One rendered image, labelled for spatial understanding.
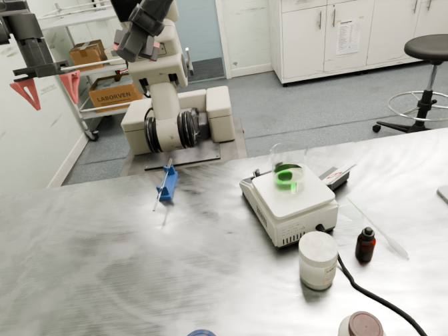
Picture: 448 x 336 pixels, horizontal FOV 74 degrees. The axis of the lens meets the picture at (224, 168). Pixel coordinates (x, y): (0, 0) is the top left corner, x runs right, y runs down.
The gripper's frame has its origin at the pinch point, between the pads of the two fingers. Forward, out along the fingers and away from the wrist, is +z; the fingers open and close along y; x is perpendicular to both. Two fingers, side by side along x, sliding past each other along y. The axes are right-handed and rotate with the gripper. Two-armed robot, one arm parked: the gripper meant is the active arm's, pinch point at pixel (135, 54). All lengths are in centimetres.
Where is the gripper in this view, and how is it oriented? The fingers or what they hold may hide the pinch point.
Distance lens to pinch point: 115.1
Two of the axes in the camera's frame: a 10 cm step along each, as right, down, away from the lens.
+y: 9.3, 1.7, 3.2
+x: 1.3, -9.8, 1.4
